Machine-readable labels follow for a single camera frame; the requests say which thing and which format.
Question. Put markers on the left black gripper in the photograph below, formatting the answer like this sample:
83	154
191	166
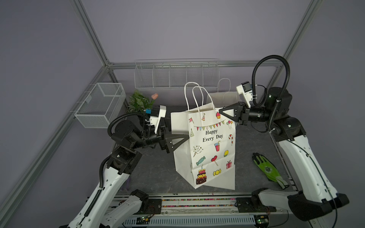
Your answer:
165	143

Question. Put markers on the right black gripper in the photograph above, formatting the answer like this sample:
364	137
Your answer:
242	109

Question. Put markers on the white party paper bag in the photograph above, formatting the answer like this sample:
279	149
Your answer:
225	180

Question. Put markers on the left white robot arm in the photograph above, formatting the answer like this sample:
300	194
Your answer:
115	170

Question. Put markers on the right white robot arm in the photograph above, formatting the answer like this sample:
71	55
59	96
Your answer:
316	196

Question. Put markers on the pink artificial tulip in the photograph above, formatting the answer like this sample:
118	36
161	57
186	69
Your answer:
154	96

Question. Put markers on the green artificial plant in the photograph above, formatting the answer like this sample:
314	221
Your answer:
139	103

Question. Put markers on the purple small toy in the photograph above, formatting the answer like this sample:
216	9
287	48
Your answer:
126	185

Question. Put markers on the green black work glove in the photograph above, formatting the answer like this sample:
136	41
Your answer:
269	169

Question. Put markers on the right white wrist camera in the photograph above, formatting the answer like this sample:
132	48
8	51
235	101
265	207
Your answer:
245	89

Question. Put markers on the white wire wall shelf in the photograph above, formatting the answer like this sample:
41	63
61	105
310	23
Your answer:
176	74

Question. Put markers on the white wire mesh basket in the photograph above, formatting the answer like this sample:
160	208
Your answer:
101	105

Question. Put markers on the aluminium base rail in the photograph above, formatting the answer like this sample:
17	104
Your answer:
212	210

